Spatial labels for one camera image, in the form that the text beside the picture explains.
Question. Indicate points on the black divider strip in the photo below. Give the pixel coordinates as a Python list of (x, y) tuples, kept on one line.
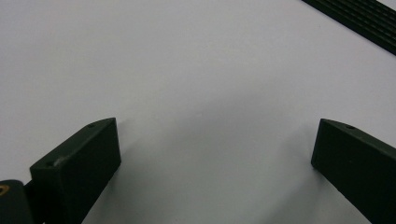
[(367, 18)]

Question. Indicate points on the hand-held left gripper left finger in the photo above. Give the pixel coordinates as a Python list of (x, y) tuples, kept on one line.
[(81, 168)]

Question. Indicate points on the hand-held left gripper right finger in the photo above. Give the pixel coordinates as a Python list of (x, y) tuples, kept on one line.
[(358, 165)]

